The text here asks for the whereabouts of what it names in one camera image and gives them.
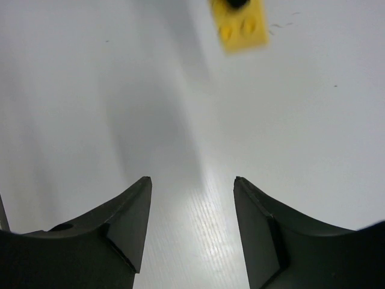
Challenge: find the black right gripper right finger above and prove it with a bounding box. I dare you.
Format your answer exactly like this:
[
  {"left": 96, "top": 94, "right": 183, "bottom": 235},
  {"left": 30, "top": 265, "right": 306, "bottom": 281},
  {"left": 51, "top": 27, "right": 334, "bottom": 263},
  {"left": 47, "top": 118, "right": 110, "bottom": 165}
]
[{"left": 233, "top": 176, "right": 384, "bottom": 288}]

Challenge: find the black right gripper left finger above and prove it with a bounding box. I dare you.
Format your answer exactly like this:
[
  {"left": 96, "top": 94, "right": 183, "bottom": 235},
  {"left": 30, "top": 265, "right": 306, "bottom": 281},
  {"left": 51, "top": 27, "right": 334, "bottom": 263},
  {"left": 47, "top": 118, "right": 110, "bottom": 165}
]
[{"left": 1, "top": 176, "right": 152, "bottom": 288}]

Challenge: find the small yellow lego plate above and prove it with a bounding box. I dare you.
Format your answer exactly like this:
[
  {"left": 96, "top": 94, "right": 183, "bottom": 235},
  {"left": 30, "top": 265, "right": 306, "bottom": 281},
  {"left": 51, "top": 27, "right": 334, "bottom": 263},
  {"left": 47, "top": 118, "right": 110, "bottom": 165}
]
[{"left": 208, "top": 0, "right": 269, "bottom": 54}]

